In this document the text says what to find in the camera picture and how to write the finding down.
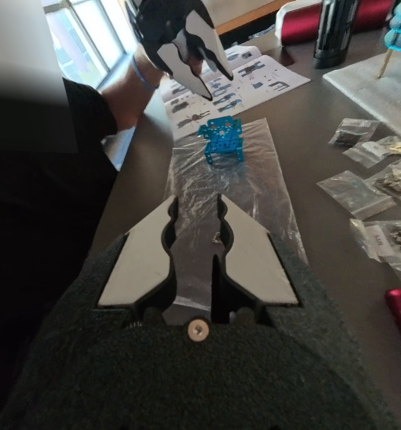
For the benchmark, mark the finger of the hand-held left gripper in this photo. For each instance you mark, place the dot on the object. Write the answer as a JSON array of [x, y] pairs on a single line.
[[177, 63], [207, 37]]

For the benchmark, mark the scattered loose metal fasteners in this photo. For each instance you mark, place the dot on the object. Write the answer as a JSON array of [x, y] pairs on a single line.
[[216, 238]]

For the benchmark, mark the large clear plastic bag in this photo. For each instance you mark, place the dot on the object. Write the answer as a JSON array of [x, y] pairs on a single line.
[[254, 188]]

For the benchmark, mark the blue wristband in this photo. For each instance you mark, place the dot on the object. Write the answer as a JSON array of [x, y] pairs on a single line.
[[143, 75]]

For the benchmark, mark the blue metal bracket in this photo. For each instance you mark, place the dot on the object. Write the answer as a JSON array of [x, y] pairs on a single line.
[[220, 126], [224, 151]]

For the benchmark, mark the black patterned bottle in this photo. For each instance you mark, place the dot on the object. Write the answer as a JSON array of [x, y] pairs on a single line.
[[334, 33]]

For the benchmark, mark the pile of small screw bags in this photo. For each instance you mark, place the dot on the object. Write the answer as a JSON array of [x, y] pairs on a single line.
[[355, 195]]

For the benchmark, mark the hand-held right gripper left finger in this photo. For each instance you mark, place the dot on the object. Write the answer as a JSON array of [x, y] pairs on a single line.
[[133, 275]]

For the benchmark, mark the assembly instruction booklet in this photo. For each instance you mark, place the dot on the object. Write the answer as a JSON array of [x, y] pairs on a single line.
[[271, 80]]

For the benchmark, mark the dark desk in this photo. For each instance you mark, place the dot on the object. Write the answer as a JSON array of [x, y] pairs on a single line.
[[321, 252]]

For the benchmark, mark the person's left hand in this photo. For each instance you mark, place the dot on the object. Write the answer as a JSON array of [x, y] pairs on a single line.
[[156, 75]]

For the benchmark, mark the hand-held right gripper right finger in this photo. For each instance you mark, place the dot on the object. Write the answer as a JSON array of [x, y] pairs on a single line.
[[264, 275]]

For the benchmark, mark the red fabric roll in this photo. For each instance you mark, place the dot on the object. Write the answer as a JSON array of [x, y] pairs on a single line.
[[301, 23]]

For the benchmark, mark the person's left forearm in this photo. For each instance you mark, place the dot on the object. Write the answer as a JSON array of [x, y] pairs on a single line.
[[126, 100]]

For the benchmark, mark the white foam sheet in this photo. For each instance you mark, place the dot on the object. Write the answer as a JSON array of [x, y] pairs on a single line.
[[381, 94]]

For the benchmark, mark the large dark neighbouring table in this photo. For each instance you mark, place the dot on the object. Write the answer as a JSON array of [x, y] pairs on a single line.
[[247, 16]]

